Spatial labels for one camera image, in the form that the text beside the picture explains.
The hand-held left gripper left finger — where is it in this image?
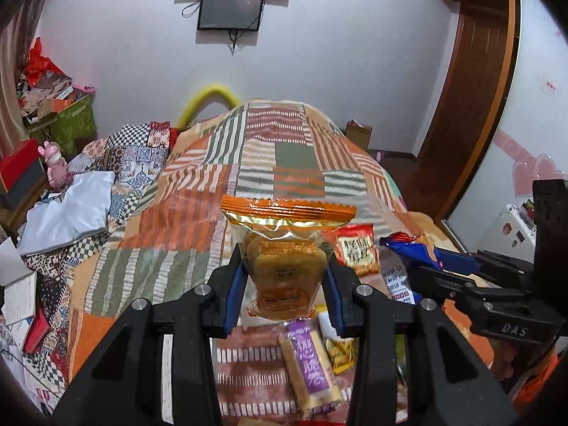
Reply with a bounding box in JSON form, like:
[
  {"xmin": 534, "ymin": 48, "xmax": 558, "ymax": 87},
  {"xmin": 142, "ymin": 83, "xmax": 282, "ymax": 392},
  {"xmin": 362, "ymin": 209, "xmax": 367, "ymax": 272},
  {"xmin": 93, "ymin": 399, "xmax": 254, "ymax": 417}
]
[{"xmin": 53, "ymin": 244, "xmax": 247, "ymax": 426}]

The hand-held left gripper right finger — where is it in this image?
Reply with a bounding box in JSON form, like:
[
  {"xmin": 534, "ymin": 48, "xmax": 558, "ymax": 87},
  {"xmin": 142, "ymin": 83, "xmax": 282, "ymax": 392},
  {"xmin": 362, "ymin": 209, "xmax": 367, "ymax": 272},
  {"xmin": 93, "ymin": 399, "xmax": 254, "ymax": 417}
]
[{"xmin": 322, "ymin": 256, "xmax": 520, "ymax": 426}]

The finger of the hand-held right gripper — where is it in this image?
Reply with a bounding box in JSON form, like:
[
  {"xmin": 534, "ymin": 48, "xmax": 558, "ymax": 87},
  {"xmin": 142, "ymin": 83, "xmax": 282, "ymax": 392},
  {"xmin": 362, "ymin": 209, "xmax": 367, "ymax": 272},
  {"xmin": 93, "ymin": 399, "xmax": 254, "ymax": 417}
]
[
  {"xmin": 414, "ymin": 265, "xmax": 489, "ymax": 309},
  {"xmin": 436, "ymin": 250, "xmax": 535, "ymax": 291}
]

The blue snack packet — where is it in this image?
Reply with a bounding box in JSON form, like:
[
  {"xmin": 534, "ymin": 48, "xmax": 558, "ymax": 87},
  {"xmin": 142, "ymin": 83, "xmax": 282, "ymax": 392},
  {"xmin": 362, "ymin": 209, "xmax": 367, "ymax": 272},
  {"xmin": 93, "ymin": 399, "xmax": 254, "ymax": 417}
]
[{"xmin": 379, "ymin": 232, "xmax": 445, "ymax": 272}]

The orange bread packet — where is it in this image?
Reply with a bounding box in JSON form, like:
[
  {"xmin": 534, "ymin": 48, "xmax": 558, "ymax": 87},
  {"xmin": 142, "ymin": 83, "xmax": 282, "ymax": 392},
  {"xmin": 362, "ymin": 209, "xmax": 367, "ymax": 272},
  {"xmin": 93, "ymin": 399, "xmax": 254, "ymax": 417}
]
[{"xmin": 221, "ymin": 195, "xmax": 358, "ymax": 321}]

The white snack packet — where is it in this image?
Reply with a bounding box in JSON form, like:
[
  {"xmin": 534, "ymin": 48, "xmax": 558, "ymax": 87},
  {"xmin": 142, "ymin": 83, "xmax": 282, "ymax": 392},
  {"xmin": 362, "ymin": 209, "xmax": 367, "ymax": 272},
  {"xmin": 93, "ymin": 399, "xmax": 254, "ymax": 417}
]
[{"xmin": 316, "ymin": 304, "xmax": 339, "ymax": 342}]

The clear packet with white label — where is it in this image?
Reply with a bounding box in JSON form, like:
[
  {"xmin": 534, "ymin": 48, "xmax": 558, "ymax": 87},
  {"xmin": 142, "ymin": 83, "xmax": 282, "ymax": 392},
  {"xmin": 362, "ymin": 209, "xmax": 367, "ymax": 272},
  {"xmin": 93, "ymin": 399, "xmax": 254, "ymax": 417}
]
[{"xmin": 379, "ymin": 248, "xmax": 419, "ymax": 306}]

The yellow snack packet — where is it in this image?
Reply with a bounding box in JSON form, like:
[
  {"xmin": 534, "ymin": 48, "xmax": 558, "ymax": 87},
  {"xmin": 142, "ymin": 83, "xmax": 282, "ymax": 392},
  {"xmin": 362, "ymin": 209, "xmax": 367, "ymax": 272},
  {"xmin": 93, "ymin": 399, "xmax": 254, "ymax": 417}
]
[{"xmin": 326, "ymin": 337, "xmax": 359, "ymax": 376}]

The red snack packet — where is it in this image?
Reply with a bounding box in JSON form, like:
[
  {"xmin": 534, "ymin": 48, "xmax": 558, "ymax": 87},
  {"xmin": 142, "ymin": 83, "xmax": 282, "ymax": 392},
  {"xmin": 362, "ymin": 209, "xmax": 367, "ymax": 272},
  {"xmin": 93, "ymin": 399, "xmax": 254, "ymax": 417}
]
[{"xmin": 333, "ymin": 224, "xmax": 381, "ymax": 277}]

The white suitcase with stickers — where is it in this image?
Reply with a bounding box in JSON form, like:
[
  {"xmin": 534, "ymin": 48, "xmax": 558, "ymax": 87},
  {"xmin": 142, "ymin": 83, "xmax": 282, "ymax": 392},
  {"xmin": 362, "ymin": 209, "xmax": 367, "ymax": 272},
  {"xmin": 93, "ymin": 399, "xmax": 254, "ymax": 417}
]
[{"xmin": 486, "ymin": 200, "xmax": 539, "ymax": 258}]

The purple snack bar packet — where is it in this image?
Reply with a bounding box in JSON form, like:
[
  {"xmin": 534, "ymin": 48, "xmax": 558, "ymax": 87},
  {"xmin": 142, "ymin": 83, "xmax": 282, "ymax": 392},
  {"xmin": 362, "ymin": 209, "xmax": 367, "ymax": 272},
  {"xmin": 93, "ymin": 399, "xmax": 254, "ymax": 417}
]
[{"xmin": 279, "ymin": 319, "xmax": 345, "ymax": 419}]

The pink heart sticker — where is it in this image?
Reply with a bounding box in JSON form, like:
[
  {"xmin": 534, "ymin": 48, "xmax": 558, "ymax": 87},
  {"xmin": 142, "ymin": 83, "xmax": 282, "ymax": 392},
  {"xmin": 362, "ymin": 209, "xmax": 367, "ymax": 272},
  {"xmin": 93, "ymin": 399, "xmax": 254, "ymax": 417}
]
[{"xmin": 512, "ymin": 153, "xmax": 564, "ymax": 198}]

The striped patchwork blanket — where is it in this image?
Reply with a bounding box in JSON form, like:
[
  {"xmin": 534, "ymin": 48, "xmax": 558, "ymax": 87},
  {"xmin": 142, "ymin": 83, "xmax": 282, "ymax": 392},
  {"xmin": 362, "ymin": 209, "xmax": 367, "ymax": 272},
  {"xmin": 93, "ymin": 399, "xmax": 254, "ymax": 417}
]
[{"xmin": 66, "ymin": 99, "xmax": 494, "ymax": 426}]

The cardboard box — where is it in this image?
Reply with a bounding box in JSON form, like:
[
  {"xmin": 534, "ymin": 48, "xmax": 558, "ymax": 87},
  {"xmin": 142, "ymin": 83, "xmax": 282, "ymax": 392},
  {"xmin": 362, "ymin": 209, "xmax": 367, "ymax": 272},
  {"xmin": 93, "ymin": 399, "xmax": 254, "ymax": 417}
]
[{"xmin": 344, "ymin": 120, "xmax": 373, "ymax": 152}]

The checkered patchwork quilt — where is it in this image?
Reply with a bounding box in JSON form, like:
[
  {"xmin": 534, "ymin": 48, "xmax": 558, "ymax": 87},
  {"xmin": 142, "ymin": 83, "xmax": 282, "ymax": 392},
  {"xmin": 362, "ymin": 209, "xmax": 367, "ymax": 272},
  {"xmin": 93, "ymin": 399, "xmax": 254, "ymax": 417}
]
[{"xmin": 18, "ymin": 121, "xmax": 173, "ymax": 391}]

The white plastic bag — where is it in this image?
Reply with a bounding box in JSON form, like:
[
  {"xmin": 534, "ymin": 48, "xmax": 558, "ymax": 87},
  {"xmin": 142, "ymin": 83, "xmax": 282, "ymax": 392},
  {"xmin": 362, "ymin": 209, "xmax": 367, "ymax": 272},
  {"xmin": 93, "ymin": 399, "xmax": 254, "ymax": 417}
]
[{"xmin": 18, "ymin": 171, "xmax": 116, "ymax": 257}]

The yellow foam tube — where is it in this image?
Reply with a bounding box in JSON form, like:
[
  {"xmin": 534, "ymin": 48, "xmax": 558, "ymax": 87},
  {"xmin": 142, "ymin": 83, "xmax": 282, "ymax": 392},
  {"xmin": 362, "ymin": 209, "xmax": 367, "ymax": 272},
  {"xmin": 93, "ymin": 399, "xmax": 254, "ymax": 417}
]
[{"xmin": 177, "ymin": 82, "xmax": 241, "ymax": 129}]

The stack of books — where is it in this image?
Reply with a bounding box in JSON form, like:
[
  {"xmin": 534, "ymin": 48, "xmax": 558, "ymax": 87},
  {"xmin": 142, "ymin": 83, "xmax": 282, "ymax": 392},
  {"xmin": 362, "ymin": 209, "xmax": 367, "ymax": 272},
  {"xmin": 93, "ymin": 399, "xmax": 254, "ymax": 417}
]
[{"xmin": 0, "ymin": 237, "xmax": 50, "ymax": 353}]

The pink bear figurine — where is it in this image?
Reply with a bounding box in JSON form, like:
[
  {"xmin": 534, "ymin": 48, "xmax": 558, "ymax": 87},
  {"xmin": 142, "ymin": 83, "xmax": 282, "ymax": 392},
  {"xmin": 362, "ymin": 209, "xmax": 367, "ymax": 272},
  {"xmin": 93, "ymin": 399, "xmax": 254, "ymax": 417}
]
[{"xmin": 38, "ymin": 141, "xmax": 74, "ymax": 192}]

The green storage box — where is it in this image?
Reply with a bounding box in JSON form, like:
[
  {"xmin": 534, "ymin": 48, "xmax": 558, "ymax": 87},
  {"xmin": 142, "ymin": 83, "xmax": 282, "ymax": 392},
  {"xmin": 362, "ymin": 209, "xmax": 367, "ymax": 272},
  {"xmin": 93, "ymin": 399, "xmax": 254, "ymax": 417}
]
[{"xmin": 29, "ymin": 93, "xmax": 97, "ymax": 156}]

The red box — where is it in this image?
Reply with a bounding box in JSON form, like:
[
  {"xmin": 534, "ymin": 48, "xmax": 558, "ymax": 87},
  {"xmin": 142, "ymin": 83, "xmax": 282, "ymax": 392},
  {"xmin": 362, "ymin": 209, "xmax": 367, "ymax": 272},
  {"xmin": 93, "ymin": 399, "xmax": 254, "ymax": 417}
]
[{"xmin": 0, "ymin": 139, "xmax": 42, "ymax": 192}]

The red gift bag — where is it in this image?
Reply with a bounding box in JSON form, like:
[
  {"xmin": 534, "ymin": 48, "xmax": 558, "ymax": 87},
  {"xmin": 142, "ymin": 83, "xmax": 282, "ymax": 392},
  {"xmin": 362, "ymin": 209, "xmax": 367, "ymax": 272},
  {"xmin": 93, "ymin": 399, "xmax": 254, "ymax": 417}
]
[{"xmin": 23, "ymin": 38, "xmax": 65, "ymax": 85}]

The beige curtain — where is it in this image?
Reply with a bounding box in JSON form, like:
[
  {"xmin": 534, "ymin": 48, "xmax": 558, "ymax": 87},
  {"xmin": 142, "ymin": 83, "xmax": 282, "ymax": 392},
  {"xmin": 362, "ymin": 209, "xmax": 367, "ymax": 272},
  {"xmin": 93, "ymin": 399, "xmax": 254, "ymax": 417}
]
[{"xmin": 0, "ymin": 0, "xmax": 67, "ymax": 152}]

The wooden door frame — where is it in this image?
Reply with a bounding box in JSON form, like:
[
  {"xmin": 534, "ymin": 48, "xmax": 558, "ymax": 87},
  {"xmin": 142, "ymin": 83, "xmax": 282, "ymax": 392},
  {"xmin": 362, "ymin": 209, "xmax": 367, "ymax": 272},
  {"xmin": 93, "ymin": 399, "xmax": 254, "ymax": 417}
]
[{"xmin": 399, "ymin": 0, "xmax": 522, "ymax": 225}]

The small black wall screen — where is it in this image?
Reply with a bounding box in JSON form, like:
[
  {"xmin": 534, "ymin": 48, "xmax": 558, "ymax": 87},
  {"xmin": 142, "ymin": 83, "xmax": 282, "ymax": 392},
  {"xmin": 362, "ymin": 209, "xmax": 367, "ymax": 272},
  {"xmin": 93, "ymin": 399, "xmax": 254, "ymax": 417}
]
[{"xmin": 197, "ymin": 0, "xmax": 265, "ymax": 32}]

